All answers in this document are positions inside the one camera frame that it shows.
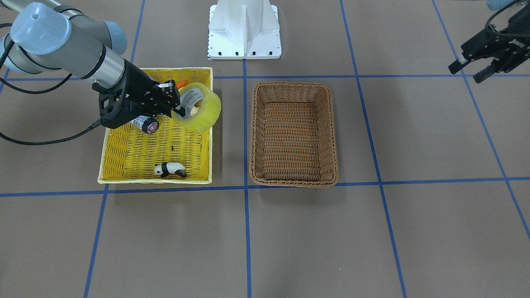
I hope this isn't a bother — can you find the orange toy carrot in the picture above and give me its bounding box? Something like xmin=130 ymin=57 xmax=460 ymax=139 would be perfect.
xmin=176 ymin=80 xmax=189 ymax=92

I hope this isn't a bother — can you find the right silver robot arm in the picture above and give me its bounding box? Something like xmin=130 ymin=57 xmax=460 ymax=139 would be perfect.
xmin=1 ymin=0 xmax=191 ymax=129

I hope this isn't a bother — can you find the yellow plastic basket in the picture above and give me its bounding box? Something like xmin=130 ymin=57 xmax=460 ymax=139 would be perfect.
xmin=98 ymin=67 xmax=213 ymax=184

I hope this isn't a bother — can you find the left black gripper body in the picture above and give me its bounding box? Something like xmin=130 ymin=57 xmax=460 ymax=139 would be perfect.
xmin=460 ymin=4 xmax=529 ymax=73

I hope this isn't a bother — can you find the small black labelled can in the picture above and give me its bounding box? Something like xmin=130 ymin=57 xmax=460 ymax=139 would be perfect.
xmin=129 ymin=115 xmax=159 ymax=135

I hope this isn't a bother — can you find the toy panda figure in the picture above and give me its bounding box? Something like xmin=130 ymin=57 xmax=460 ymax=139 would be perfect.
xmin=154 ymin=162 xmax=188 ymax=178

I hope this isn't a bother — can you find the yellow clear tape roll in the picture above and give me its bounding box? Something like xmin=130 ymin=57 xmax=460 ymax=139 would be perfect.
xmin=171 ymin=82 xmax=222 ymax=133

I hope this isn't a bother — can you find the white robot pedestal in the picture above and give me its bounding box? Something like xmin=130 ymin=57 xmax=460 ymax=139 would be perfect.
xmin=207 ymin=0 xmax=282 ymax=60

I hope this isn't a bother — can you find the brown wicker basket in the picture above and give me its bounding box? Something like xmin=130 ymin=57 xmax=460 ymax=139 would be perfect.
xmin=249 ymin=82 xmax=339 ymax=188

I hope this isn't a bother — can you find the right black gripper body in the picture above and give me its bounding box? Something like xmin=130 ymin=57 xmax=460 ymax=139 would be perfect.
xmin=92 ymin=61 xmax=176 ymax=129

